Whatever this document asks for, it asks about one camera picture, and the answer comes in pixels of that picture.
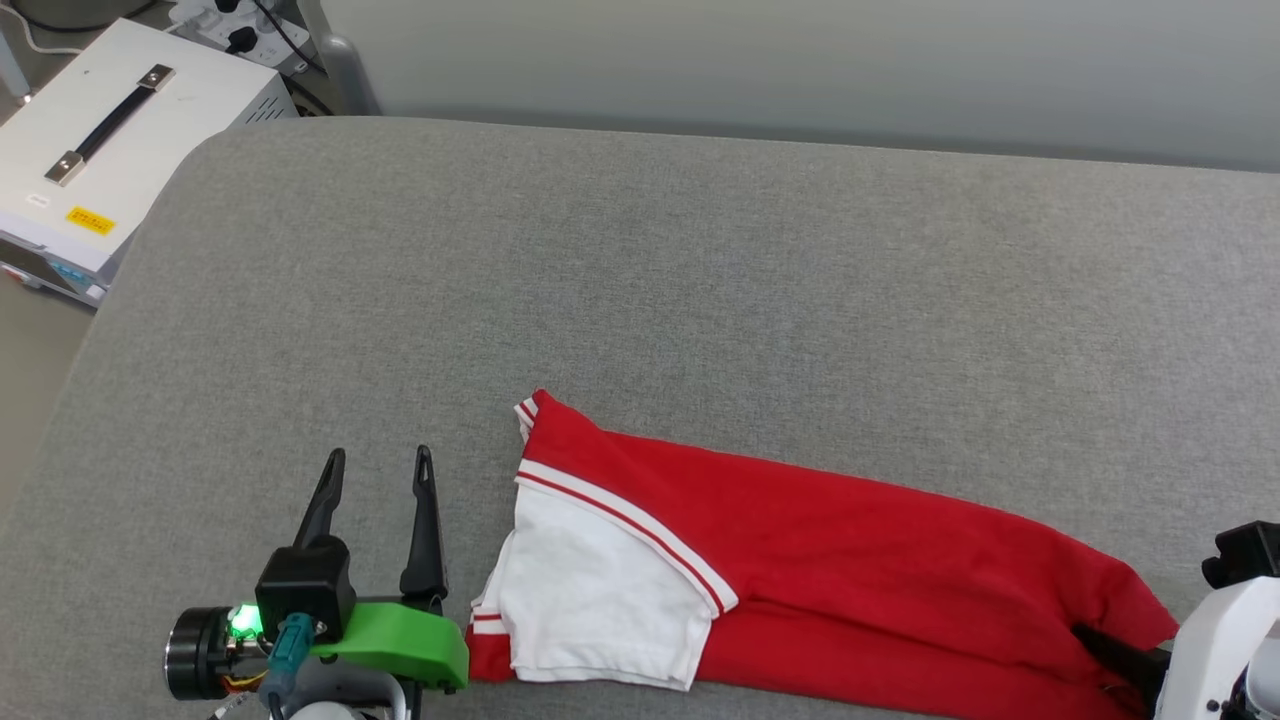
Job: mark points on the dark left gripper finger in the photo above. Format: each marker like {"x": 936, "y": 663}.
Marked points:
{"x": 425, "y": 560}
{"x": 322, "y": 515}

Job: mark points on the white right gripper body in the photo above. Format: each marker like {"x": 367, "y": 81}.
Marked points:
{"x": 1220, "y": 650}

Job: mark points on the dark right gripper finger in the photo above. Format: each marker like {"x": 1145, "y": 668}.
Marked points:
{"x": 1135, "y": 665}

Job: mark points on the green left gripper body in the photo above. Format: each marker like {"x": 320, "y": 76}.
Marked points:
{"x": 410, "y": 645}

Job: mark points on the red and white shirt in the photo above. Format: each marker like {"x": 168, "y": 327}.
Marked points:
{"x": 800, "y": 560}

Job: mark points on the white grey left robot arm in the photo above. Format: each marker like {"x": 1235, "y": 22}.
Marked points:
{"x": 335, "y": 705}

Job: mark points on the yellow warning label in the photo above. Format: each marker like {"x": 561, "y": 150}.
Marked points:
{"x": 90, "y": 221}

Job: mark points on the white equipment box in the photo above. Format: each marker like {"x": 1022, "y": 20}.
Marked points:
{"x": 210, "y": 110}

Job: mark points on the white power strip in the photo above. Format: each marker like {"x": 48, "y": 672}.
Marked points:
{"x": 200, "y": 25}

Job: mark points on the grey metal leg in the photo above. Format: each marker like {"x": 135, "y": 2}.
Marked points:
{"x": 12, "y": 75}

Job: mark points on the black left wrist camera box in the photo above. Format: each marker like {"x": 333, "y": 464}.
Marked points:
{"x": 305, "y": 590}

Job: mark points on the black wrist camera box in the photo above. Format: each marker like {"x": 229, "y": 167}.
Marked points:
{"x": 305, "y": 590}
{"x": 1250, "y": 555}

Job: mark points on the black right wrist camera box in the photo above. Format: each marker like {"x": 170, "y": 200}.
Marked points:
{"x": 1250, "y": 555}

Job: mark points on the grey partition post with foot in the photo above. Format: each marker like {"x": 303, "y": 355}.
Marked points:
{"x": 350, "y": 70}

